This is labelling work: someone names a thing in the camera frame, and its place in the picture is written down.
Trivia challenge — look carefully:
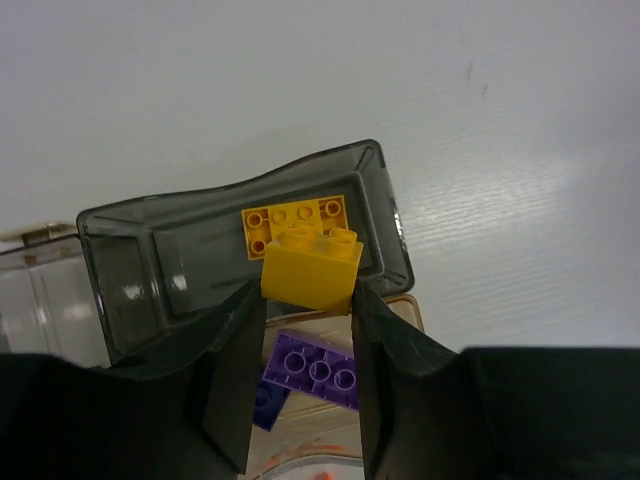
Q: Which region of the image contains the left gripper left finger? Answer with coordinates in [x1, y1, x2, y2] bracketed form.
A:
[1, 281, 266, 479]

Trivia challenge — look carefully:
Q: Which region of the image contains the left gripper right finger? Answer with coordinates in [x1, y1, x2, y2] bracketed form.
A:
[352, 283, 639, 479]

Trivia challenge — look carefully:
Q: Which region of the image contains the dark purple lego plate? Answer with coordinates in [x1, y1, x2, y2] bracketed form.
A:
[263, 330, 359, 411]

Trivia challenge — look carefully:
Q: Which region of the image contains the yellow square lego brick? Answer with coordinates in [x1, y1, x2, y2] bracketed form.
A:
[261, 226, 364, 315]

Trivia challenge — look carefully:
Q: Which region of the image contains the grey smoked container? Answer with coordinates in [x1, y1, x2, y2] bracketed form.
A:
[76, 139, 415, 361]

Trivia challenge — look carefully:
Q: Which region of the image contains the clear container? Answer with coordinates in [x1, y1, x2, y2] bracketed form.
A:
[1, 222, 111, 368]

